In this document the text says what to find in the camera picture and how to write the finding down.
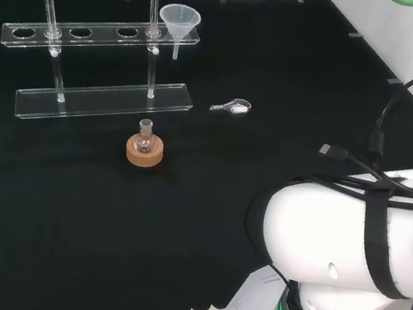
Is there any clear acrylic funnel stand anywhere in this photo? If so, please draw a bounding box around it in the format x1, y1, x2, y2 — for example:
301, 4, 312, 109
0, 0, 210, 147

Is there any translucent plastic funnel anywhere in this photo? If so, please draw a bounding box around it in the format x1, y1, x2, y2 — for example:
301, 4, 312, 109
152, 2, 203, 63

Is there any black table cloth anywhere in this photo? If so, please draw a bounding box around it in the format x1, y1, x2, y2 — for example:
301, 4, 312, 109
0, 0, 413, 310

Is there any small round-bottom glass flask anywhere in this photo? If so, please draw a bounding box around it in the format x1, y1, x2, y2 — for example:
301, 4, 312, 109
132, 117, 158, 156

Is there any white printed paper sheet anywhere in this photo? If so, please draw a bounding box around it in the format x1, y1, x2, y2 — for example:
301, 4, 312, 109
213, 261, 291, 310

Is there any cork ring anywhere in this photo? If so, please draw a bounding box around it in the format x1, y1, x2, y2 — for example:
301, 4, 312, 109
123, 131, 166, 170

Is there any black cable with grey plug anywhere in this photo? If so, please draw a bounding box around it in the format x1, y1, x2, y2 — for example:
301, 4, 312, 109
316, 142, 388, 181

